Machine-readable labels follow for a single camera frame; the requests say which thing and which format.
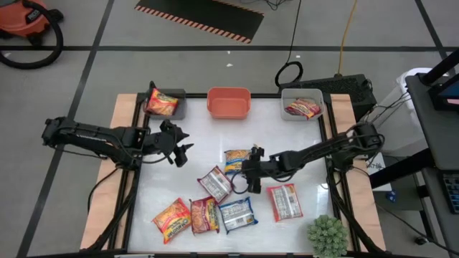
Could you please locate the blue soy sauce noodle pack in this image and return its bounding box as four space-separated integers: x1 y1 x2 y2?
224 148 252 176
217 196 259 234

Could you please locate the yellow hanging cable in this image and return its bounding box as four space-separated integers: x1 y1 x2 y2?
336 0 359 78

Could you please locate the red noodle pack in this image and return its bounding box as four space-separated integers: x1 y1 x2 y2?
197 165 234 204
284 98 322 120

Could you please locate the plywood table board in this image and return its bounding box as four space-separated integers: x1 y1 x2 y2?
79 92 387 252

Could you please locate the black keyboard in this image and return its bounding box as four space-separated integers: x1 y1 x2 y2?
443 173 459 215

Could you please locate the orange plastic bin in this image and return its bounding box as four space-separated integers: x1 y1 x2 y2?
207 87 252 120

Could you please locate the black computer tower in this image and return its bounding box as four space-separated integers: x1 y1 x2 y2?
278 73 377 121

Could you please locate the maroon noodle pack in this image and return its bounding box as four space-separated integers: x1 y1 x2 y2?
189 196 221 236

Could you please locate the white plastic bin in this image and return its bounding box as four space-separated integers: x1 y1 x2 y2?
280 88 326 122

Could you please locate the orange-red noodle pack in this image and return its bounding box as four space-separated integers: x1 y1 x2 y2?
266 183 304 223

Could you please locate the orange shop vacuum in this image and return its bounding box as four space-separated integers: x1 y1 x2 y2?
0 0 65 40

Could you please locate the white waste bin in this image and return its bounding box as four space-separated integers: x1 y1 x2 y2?
379 67 433 158

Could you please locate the white paper sheet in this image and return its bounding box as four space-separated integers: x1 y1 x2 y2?
365 161 394 193

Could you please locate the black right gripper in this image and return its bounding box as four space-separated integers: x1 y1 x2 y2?
242 145 279 194

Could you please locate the orange vacuum cleaner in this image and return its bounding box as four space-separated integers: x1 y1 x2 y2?
0 1 65 70

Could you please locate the black aluminium table frame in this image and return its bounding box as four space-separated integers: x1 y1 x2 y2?
82 91 388 258

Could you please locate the orange chicken noodle pack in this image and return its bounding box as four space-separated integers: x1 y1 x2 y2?
151 197 193 245
145 88 179 118

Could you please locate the green artificial succulent plant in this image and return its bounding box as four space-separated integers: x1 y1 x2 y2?
306 214 349 258

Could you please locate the black cart monitor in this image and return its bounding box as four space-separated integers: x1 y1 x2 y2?
428 80 459 112

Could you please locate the grey equipment cart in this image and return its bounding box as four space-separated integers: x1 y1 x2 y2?
369 48 459 252

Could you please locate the black hazard-striped floor mat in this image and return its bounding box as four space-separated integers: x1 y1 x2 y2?
134 0 265 44

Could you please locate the black hanging cable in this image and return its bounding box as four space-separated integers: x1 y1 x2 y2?
274 0 305 88

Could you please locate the dark grey plastic bin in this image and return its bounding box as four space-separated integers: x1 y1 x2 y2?
143 87 187 121

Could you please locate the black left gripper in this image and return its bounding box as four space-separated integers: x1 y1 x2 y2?
143 119 195 168

